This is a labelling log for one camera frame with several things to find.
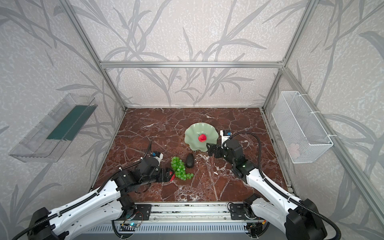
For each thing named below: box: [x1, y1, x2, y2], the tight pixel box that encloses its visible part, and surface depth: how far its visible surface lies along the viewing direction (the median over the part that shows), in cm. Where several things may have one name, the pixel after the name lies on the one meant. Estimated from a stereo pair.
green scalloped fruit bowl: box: [184, 122, 219, 152], surface depth 104 cm
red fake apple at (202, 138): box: [198, 134, 208, 143], surface depth 101 cm
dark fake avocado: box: [185, 153, 195, 169], surface depth 89 cm
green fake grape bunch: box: [170, 156, 194, 181], surface depth 86 cm
